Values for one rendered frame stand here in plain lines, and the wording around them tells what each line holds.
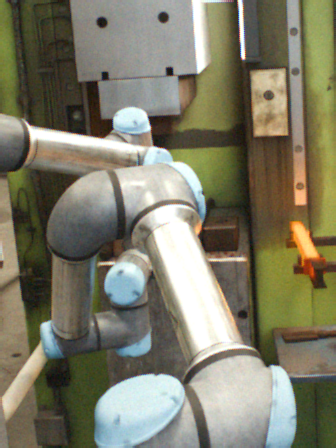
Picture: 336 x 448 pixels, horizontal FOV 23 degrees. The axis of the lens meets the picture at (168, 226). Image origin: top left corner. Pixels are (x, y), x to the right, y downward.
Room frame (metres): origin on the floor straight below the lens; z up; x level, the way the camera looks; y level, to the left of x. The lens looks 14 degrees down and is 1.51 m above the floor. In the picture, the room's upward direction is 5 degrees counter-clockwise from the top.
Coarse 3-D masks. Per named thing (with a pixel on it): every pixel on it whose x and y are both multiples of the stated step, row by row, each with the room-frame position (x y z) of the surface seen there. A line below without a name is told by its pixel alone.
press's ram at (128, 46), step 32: (96, 0) 2.06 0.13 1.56; (128, 0) 2.05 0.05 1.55; (160, 0) 2.04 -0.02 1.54; (192, 0) 2.03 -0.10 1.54; (224, 0) 2.20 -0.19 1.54; (96, 32) 2.06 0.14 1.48; (128, 32) 2.05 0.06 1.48; (160, 32) 2.04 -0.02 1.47; (192, 32) 2.03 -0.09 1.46; (96, 64) 2.06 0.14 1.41; (128, 64) 2.05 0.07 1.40; (160, 64) 2.04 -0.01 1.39; (192, 64) 2.03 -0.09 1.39
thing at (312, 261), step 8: (296, 224) 2.03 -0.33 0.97; (296, 232) 1.95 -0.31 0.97; (304, 232) 1.95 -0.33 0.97; (296, 240) 1.92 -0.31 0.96; (304, 240) 1.88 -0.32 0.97; (304, 248) 1.81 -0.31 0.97; (312, 248) 1.81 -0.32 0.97; (304, 256) 1.77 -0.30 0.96; (312, 256) 1.74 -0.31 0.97; (304, 264) 1.70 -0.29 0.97; (312, 264) 1.65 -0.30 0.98; (320, 264) 1.65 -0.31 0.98; (304, 272) 1.71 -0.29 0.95; (312, 272) 1.70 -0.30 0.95; (320, 272) 1.62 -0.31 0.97; (312, 280) 1.66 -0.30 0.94; (320, 280) 1.62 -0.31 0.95; (320, 288) 1.62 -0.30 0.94
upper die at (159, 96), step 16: (112, 80) 2.06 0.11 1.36; (128, 80) 2.05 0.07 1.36; (144, 80) 2.04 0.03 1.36; (160, 80) 2.04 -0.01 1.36; (176, 80) 2.03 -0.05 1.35; (192, 80) 2.37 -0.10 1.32; (112, 96) 2.05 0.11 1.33; (128, 96) 2.05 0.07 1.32; (144, 96) 2.04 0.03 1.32; (160, 96) 2.04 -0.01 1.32; (176, 96) 2.03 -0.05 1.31; (192, 96) 2.34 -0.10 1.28; (112, 112) 2.06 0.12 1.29; (160, 112) 2.04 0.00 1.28; (176, 112) 2.03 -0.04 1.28
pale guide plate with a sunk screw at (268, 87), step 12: (252, 72) 2.13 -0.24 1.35; (264, 72) 2.12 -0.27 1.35; (276, 72) 2.12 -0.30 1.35; (252, 84) 2.12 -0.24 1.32; (264, 84) 2.12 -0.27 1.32; (276, 84) 2.12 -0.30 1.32; (252, 96) 2.13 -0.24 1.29; (264, 96) 2.13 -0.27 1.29; (276, 96) 2.12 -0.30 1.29; (252, 108) 2.13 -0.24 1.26; (264, 108) 2.12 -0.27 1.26; (276, 108) 2.12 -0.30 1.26; (264, 120) 2.12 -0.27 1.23; (276, 120) 2.12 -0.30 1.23; (264, 132) 2.12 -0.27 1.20; (276, 132) 2.12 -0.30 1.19
